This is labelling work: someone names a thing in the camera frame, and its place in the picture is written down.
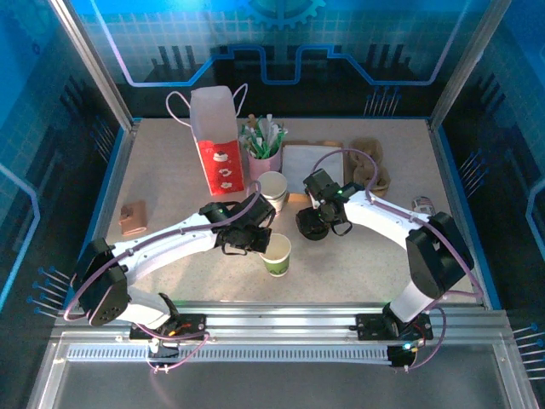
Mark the green paper coffee cup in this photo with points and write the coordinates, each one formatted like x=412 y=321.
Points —
x=277 y=255

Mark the white napkin stack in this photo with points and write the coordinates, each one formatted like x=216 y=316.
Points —
x=298 y=164

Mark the red white paper gift bag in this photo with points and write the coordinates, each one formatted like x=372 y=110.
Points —
x=221 y=166

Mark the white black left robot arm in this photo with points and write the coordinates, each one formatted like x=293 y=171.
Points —
x=170 y=247

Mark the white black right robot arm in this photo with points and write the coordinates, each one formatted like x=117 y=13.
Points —
x=391 y=217

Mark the white paper cup stack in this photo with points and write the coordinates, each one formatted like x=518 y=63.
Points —
x=272 y=187

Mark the pink straw holder cup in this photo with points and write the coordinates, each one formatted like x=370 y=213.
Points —
x=264 y=168

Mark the aluminium front beam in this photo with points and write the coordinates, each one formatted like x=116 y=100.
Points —
x=281 y=317

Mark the green wrapped straw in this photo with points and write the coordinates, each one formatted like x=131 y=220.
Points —
x=279 y=133
x=251 y=147

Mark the white wrapped straw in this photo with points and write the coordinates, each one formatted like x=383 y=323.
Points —
x=269 y=123

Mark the flag print wrapped packet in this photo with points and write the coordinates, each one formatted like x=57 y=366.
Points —
x=421 y=203

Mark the wooden stir stick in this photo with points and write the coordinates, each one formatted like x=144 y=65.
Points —
x=252 y=120

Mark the small brown pastry box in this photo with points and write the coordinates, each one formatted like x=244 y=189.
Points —
x=133 y=218

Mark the black controller box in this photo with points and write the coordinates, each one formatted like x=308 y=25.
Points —
x=400 y=355

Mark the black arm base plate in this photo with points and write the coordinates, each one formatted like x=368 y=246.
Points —
x=193 y=319
x=368 y=326

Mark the aluminium side rail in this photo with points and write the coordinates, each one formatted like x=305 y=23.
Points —
x=445 y=170
x=122 y=170

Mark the aluminium frame post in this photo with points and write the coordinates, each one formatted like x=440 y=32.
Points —
x=94 y=64
x=466 y=64

